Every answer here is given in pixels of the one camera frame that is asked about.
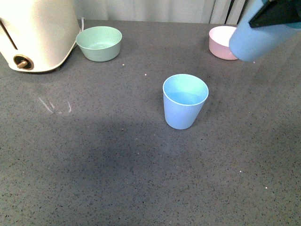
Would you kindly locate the blue cup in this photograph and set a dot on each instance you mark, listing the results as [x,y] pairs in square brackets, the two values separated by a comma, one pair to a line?
[248,44]
[184,96]

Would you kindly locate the pink bowl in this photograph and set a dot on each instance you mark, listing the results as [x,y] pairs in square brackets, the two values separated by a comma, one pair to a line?
[219,38]

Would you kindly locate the green bowl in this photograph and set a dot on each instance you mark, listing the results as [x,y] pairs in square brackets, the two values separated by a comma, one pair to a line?
[100,43]

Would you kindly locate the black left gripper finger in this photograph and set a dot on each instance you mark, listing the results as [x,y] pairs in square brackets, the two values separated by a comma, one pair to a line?
[275,12]

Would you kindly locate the cream white toaster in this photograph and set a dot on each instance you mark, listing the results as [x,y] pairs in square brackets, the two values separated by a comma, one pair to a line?
[37,35]

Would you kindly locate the grey curtain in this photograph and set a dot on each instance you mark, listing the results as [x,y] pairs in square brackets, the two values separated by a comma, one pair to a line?
[178,11]

